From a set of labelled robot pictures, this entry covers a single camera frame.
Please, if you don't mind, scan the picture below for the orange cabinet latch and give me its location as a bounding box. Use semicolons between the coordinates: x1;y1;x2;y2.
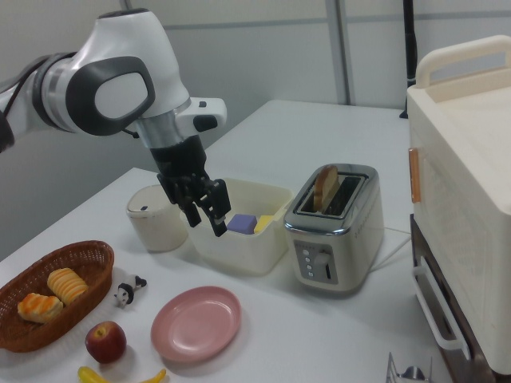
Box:
407;148;422;204

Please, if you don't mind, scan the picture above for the small cream lidded can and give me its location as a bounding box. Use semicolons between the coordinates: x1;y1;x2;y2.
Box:
125;184;189;253

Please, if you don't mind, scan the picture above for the white rectangular plastic bin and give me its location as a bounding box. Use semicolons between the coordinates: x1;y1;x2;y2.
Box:
180;177;295;277

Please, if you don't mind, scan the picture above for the brown wicker basket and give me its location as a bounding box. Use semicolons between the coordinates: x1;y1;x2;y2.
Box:
0;239;116;354

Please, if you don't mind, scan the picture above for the cream microwave oven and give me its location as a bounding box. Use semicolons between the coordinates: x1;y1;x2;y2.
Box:
406;34;511;375

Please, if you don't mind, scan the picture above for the orange glazed bread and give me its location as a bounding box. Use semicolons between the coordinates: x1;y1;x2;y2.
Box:
16;292;65;325

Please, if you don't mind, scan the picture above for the pink plate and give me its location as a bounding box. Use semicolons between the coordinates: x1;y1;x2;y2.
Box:
149;285;243;364

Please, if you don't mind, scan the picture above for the yellow toy banana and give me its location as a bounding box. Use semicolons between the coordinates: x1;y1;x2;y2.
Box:
77;365;168;383

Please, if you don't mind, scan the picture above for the brown oven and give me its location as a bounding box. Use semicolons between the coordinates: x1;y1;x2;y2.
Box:
409;214;511;383

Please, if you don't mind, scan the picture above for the grey partition post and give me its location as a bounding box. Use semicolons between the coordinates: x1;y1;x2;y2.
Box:
328;0;357;106

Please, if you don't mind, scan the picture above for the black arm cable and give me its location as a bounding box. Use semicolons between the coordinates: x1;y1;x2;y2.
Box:
0;55;49;155

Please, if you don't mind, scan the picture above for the metal wire rack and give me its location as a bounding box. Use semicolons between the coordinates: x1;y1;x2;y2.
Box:
386;351;434;383

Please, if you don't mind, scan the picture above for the white oven door handle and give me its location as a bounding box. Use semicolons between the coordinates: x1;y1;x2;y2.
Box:
411;263;473;361

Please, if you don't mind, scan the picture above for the black pole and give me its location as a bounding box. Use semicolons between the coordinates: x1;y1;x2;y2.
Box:
399;0;418;120

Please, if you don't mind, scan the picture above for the purple block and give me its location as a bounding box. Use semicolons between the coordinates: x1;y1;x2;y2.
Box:
226;213;259;236

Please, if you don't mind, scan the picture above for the striped yellow bread roll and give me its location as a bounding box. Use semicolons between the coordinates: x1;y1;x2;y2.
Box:
46;267;89;306

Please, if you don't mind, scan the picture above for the cream and chrome toaster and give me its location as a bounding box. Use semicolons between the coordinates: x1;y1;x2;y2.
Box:
283;163;386;298

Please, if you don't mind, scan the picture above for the yellow block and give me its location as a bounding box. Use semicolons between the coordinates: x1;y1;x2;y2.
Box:
253;215;275;235

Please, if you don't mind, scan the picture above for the panda figurine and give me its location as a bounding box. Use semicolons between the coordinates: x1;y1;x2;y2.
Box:
113;274;149;310

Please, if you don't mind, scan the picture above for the white toaster power cord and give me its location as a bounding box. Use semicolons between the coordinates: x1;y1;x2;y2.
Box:
367;226;413;273

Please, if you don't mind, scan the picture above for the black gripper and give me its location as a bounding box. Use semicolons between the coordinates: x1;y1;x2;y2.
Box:
149;135;233;239

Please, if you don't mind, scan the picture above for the red apple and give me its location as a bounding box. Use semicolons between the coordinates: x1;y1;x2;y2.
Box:
84;321;128;365

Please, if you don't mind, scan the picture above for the toast slice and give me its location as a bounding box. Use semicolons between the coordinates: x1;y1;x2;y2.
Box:
311;164;340;215

